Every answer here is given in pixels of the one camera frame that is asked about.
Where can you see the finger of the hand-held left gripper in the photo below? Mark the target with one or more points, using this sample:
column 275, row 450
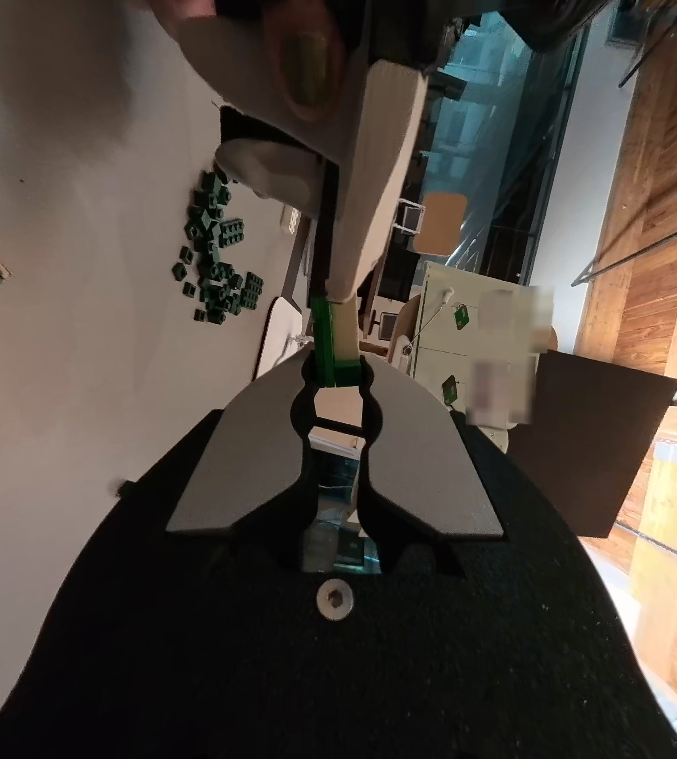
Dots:
column 380, row 166
column 267, row 169

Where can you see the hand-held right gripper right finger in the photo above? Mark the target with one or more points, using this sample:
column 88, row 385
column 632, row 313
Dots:
column 427, row 468

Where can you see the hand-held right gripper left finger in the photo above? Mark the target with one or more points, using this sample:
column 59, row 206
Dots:
column 243, row 462

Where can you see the green and white lego assembly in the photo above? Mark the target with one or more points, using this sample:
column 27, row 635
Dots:
column 322, row 344

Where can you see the oblong dark green lego plate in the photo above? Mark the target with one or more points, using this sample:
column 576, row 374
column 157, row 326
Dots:
column 232, row 230

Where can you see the pile of dark green lego pieces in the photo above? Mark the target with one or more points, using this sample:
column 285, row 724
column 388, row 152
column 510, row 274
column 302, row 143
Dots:
column 211, row 261

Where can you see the large dark green lego plate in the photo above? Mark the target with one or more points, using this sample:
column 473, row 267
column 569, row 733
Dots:
column 251, row 290

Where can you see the person's left hand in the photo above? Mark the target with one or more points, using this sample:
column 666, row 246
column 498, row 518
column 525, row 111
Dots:
column 306, row 35

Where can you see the tan rounded panel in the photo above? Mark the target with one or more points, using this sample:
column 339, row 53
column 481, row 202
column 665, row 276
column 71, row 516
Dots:
column 442, row 222

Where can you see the white book stand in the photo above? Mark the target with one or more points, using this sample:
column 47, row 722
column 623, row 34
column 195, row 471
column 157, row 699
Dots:
column 279, row 332

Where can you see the white metal frame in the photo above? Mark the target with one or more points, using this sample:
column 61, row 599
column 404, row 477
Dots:
column 412, row 204

